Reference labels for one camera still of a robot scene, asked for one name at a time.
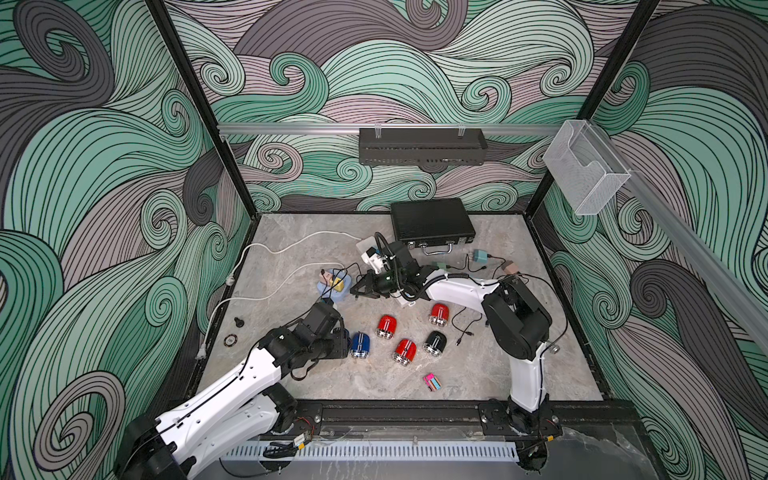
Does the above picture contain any aluminium wall rail right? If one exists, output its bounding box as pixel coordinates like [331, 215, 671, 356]
[595, 127, 767, 352]

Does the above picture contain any blue shaver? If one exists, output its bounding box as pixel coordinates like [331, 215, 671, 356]
[350, 331, 371, 359]

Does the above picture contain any white power strip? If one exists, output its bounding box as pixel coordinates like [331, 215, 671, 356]
[356, 236, 379, 261]

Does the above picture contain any light blue socket cube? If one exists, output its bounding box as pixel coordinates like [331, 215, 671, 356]
[317, 269, 352, 302]

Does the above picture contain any white slotted cable duct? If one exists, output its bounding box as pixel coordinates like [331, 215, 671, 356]
[227, 440, 521, 464]

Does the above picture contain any black wall shelf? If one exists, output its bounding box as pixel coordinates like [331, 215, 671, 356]
[358, 127, 488, 171]

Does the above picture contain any pink charger adapter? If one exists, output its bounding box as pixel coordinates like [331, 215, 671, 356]
[501, 261, 520, 275]

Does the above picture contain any red shaver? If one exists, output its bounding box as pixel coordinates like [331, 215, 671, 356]
[393, 338, 417, 366]
[428, 303, 450, 327]
[376, 315, 397, 340]

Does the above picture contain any black shaver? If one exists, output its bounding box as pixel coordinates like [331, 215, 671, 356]
[423, 330, 447, 357]

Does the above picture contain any yellow charger adapter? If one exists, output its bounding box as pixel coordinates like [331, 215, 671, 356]
[331, 277, 345, 292]

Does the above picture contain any aluminium wall rail back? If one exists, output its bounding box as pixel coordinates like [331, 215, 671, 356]
[218, 122, 560, 136]

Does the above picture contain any white power cord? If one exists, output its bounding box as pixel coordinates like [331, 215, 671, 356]
[196, 229, 361, 361]

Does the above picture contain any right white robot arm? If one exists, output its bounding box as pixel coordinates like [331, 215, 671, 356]
[350, 234, 552, 414]

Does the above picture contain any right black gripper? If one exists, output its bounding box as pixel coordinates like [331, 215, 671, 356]
[349, 271, 406, 299]

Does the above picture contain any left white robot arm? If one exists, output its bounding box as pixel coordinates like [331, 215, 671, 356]
[113, 299, 349, 479]

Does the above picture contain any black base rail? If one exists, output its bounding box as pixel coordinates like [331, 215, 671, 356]
[296, 399, 639, 440]

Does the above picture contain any pink striped small box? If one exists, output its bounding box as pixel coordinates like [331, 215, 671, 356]
[423, 373, 442, 392]

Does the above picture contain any aluminium wall rail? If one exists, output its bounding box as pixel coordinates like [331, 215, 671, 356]
[218, 122, 560, 136]
[595, 127, 767, 352]

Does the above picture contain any clear acrylic wall box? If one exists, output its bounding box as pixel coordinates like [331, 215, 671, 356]
[543, 120, 631, 216]

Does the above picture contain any teal charger adapter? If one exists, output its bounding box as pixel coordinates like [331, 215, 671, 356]
[472, 249, 489, 264]

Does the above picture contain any black briefcase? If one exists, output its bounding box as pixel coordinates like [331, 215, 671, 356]
[390, 198, 476, 248]

